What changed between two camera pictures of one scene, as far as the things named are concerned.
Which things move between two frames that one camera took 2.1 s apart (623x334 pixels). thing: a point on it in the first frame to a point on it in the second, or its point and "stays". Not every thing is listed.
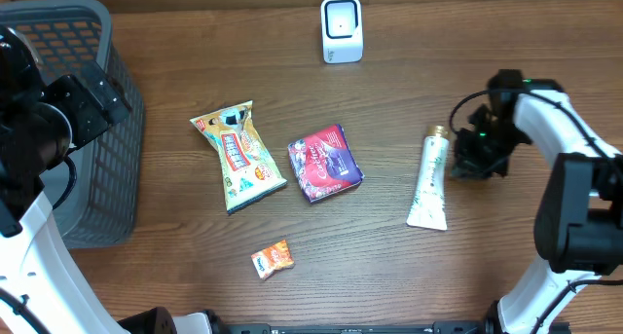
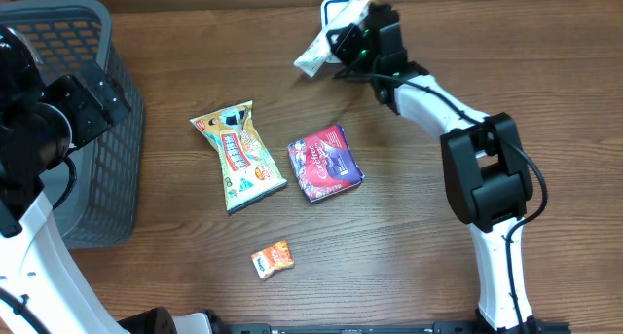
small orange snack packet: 275,257 stays
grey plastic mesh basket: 101,209 stays
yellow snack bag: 249,174 stays
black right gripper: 468,161 to 343,38
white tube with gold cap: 428,209 to 320,50
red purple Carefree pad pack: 323,164 stays
